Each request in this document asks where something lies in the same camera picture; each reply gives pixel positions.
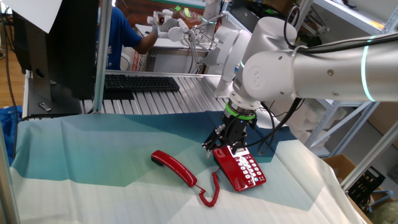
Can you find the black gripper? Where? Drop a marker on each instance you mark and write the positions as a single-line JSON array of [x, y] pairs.
[[236, 130]]

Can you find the red telephone handset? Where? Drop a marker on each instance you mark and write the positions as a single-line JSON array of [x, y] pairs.
[[174, 166]]

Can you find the white haptic control device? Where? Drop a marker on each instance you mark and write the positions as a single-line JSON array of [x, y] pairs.
[[174, 29]]

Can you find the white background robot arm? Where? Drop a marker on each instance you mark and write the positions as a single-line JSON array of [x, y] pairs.
[[230, 56]]

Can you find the bare person forearm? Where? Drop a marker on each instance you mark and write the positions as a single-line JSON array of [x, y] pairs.
[[146, 43]]

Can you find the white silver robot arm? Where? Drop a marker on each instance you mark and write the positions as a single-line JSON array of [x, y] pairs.
[[326, 71]]

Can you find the red telephone base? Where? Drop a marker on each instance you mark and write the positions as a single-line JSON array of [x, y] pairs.
[[225, 163]]

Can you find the white foam packing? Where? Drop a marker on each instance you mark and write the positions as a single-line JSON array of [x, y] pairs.
[[311, 118]]

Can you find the white background desk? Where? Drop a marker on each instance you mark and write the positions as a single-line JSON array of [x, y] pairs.
[[168, 62]]

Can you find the black computer keyboard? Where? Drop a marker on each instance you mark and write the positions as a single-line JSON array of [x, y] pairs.
[[140, 83]]

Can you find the brown cardboard box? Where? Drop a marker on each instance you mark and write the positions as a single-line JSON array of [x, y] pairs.
[[339, 165]]

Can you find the red white carton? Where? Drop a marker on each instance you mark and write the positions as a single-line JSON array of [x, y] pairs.
[[138, 62]]

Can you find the dark grey box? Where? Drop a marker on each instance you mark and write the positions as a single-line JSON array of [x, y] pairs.
[[242, 15]]

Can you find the white round chair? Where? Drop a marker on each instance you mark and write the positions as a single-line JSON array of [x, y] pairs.
[[124, 62]]

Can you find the teal blue white tablecloth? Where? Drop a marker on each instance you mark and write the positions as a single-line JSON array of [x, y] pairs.
[[93, 149]]

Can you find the green sticky note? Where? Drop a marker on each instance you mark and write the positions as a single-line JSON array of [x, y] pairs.
[[187, 12], [178, 8]]

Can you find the black perforated crate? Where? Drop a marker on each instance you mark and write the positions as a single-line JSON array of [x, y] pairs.
[[367, 183]]

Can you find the person in blue shirt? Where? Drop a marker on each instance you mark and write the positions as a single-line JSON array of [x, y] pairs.
[[119, 40]]

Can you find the black monitor stand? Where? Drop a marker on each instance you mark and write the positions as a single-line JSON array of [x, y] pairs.
[[59, 102]]

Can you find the grey metal shelf rack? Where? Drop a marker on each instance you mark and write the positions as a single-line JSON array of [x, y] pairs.
[[348, 14]]

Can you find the black computer monitor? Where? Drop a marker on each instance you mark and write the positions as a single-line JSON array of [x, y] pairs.
[[71, 46]]

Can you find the silver usb stick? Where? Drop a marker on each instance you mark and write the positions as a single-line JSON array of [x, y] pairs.
[[45, 107]]

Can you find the blue cloth heap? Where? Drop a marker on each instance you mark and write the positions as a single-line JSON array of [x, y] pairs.
[[7, 124]]

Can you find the white paper sheet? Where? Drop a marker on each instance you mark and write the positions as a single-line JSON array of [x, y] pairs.
[[37, 12]]

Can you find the aluminium frame post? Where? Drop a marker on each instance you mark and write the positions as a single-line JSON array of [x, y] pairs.
[[102, 62], [370, 157], [6, 193]]

